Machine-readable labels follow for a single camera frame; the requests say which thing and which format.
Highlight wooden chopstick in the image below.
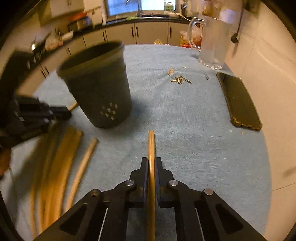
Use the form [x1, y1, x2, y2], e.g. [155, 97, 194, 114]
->
[68, 102, 78, 111]
[43, 126, 83, 229]
[30, 127, 59, 238]
[147, 130, 156, 241]
[65, 138, 98, 212]

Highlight dark green utensil holder cup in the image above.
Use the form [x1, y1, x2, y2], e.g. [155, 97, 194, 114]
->
[57, 41, 132, 128]

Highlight kitchen window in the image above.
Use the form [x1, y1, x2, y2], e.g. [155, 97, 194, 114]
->
[105, 0, 176, 16]

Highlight beige kitchen cabinets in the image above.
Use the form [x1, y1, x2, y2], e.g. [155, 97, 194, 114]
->
[16, 20, 188, 95]

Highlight black smartphone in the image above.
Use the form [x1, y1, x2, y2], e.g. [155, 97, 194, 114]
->
[216, 72, 262, 132]

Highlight blue towel table cover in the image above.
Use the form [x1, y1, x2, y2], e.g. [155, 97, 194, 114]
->
[4, 44, 273, 241]

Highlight chrome sink faucet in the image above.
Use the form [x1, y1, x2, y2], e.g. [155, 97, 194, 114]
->
[125, 0, 144, 17]

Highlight black power cable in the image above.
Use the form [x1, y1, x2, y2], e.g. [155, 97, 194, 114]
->
[230, 4, 246, 44]

